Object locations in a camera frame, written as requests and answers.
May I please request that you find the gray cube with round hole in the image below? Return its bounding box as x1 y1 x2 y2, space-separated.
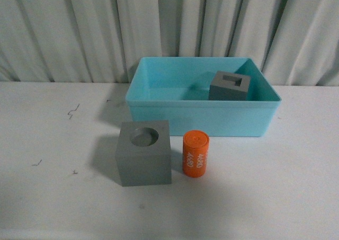
115 120 172 186

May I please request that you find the light blue plastic box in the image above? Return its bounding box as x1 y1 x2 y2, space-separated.
126 57 281 137

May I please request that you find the gray cube with square slot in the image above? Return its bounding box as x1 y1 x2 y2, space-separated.
208 71 251 101

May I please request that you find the orange cylinder part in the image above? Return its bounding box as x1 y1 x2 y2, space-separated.
182 130 210 178

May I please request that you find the white pleated curtain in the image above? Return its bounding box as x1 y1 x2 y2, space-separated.
1 0 338 86

